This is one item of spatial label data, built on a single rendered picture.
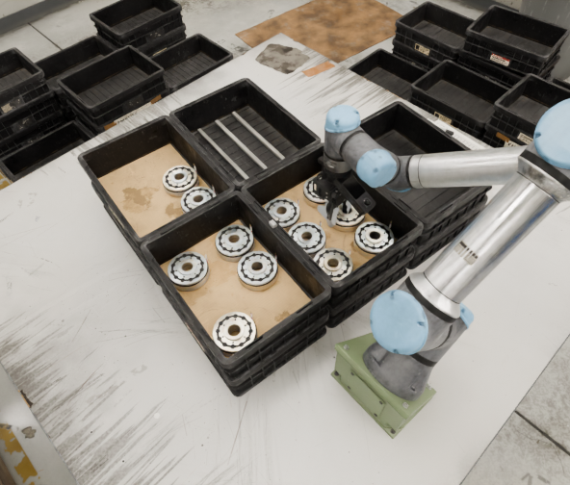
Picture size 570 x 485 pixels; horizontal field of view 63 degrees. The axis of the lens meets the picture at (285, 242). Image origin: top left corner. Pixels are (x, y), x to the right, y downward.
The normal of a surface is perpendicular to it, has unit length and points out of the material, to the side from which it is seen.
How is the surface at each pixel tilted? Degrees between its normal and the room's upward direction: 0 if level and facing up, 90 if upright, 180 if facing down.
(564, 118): 37
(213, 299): 0
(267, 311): 0
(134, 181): 0
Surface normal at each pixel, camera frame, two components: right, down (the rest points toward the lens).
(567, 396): -0.03, -0.58
